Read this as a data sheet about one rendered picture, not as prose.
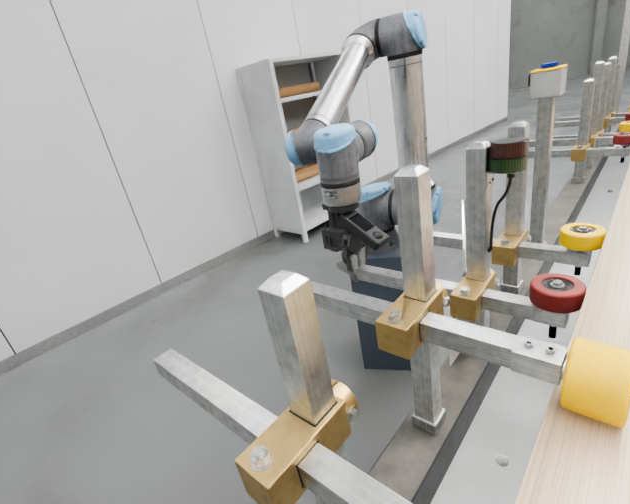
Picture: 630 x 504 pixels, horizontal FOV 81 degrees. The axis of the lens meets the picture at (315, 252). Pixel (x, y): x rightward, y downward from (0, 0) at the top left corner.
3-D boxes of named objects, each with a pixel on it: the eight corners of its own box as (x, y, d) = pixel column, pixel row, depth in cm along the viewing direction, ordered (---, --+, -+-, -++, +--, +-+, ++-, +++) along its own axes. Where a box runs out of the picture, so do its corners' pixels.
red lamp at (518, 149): (483, 159, 63) (483, 145, 62) (494, 150, 66) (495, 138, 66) (522, 158, 59) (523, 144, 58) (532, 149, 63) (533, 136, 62)
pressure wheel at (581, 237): (574, 286, 79) (580, 237, 74) (547, 270, 86) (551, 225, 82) (609, 278, 79) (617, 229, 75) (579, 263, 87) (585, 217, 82)
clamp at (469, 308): (449, 316, 73) (448, 294, 71) (474, 284, 82) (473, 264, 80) (478, 323, 70) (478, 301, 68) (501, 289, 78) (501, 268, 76)
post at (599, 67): (581, 170, 180) (594, 62, 161) (583, 168, 182) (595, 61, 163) (590, 170, 177) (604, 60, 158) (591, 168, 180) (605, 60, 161)
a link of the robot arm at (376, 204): (366, 218, 168) (361, 181, 161) (403, 218, 160) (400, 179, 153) (354, 231, 156) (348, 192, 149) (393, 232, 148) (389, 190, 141)
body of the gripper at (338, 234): (342, 239, 97) (336, 195, 91) (369, 244, 91) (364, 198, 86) (323, 251, 92) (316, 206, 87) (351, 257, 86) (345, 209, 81)
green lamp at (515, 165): (483, 173, 64) (483, 160, 63) (494, 164, 67) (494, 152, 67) (521, 173, 60) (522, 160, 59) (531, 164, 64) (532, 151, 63)
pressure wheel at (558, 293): (521, 342, 67) (524, 287, 62) (532, 318, 72) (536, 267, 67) (574, 356, 61) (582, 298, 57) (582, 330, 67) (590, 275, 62)
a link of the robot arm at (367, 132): (337, 121, 96) (316, 130, 86) (379, 115, 91) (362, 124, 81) (342, 157, 100) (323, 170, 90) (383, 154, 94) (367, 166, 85)
